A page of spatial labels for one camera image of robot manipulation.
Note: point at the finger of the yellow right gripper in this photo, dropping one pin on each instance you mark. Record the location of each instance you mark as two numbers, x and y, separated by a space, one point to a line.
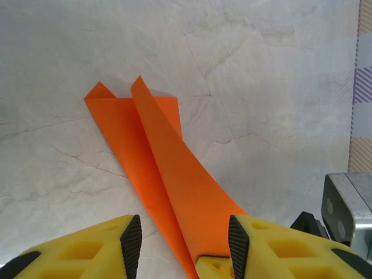
226 268

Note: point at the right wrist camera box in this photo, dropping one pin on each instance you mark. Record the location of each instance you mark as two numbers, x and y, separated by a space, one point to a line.
348 203

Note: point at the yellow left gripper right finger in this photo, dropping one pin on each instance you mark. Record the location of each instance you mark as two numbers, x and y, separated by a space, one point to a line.
261 255

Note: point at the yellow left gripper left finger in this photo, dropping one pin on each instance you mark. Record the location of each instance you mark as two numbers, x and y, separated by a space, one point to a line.
113 247

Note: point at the orange square paper sheet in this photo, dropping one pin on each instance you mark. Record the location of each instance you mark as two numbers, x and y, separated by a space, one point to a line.
174 189

